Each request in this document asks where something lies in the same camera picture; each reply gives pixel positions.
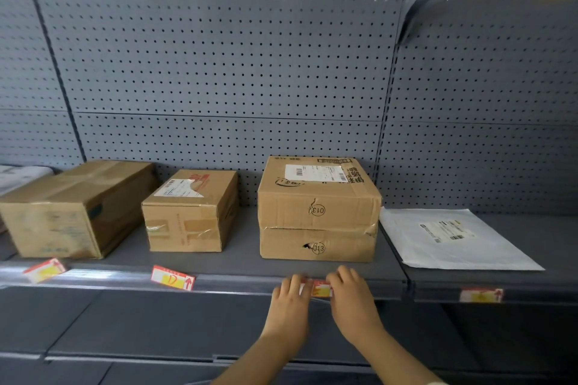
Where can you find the person's right hand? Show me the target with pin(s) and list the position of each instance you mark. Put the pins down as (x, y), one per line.
(354, 305)

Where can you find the person's left hand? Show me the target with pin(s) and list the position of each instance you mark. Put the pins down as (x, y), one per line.
(286, 312)

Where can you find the person's left fingers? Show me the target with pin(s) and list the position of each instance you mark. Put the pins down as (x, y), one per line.
(291, 287)

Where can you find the person's right fingers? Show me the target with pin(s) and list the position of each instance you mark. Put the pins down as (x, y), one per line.
(345, 278)

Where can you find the red and yellow shelf label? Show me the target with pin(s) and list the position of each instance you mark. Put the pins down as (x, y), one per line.
(321, 290)
(481, 295)
(172, 278)
(45, 270)

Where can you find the person's left forearm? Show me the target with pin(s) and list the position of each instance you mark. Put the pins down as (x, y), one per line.
(255, 364)

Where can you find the person's right forearm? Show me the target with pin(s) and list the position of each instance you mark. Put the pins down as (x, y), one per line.
(395, 362)

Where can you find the flat dented cardboard box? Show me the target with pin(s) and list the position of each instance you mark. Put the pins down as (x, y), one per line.
(316, 245)

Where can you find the cardboard box with white label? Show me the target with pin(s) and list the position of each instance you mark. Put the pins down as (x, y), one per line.
(316, 199)

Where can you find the white flat mailer bag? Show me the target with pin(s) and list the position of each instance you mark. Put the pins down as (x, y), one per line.
(451, 240)

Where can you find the cardboard box with torn label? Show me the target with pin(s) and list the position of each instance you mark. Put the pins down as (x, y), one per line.
(189, 217)

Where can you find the large taped cardboard box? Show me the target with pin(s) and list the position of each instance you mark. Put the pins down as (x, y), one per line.
(67, 213)

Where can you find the grey pegboard shelving unit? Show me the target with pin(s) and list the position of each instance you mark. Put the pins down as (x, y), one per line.
(225, 60)

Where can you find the white soft parcel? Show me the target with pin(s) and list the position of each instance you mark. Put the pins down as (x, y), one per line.
(18, 177)

